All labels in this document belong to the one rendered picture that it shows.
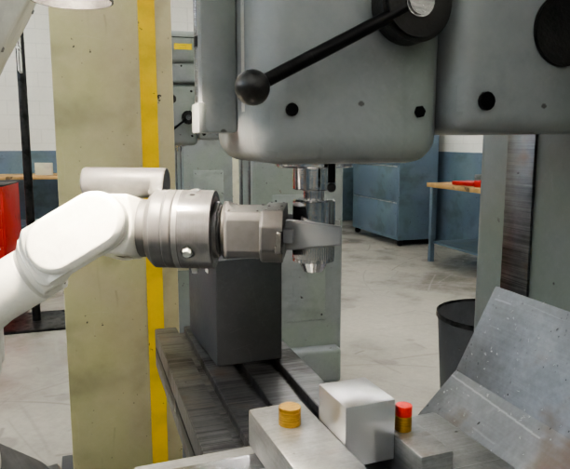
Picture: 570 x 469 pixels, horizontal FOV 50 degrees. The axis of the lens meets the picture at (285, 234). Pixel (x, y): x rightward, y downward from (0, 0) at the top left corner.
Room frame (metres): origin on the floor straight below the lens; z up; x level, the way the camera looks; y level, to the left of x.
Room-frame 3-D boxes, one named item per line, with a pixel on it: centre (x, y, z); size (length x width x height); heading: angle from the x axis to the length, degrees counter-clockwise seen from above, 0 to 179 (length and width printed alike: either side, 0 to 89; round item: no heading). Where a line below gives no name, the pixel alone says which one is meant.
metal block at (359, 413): (0.57, -0.07, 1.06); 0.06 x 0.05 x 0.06; 21
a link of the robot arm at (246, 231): (0.69, 0.06, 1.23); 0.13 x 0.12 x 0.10; 177
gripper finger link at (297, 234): (0.65, -0.03, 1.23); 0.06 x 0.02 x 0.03; 87
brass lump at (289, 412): (0.57, 0.00, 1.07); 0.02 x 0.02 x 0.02
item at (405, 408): (0.56, -0.11, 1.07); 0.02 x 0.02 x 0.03
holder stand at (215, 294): (1.14, 0.10, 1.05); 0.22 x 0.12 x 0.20; 21
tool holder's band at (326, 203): (0.68, -0.03, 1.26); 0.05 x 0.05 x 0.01
